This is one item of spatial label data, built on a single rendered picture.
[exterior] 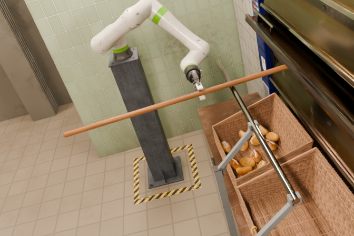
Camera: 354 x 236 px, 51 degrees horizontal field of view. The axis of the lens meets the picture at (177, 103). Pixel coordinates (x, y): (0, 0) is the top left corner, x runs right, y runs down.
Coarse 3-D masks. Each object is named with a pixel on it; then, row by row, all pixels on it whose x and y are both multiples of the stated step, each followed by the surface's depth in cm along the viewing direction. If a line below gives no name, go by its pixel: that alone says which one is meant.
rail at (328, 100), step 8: (248, 16) 218; (256, 24) 206; (264, 32) 196; (272, 40) 186; (280, 48) 177; (288, 56) 169; (296, 64) 162; (304, 72) 156; (312, 80) 150; (320, 88) 144; (320, 96) 142; (328, 96) 139; (328, 104) 137; (336, 104) 134; (336, 112) 132; (344, 112) 129; (344, 120) 127; (352, 120) 125; (352, 128) 123
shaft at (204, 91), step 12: (264, 72) 206; (276, 72) 207; (228, 84) 206; (180, 96) 206; (192, 96) 206; (144, 108) 206; (156, 108) 205; (108, 120) 205; (120, 120) 206; (72, 132) 205
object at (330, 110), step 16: (256, 16) 222; (272, 16) 220; (256, 32) 207; (288, 32) 198; (272, 48) 186; (288, 48) 181; (304, 48) 179; (288, 64) 169; (304, 64) 166; (320, 64) 164; (304, 80) 154; (320, 80) 153; (336, 80) 152; (336, 96) 142; (352, 96) 141; (352, 112) 132
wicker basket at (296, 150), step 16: (272, 96) 251; (240, 112) 252; (256, 112) 254; (272, 112) 254; (288, 112) 230; (224, 128) 257; (240, 128) 259; (272, 128) 256; (288, 144) 233; (304, 144) 204; (288, 160) 208; (240, 176) 230
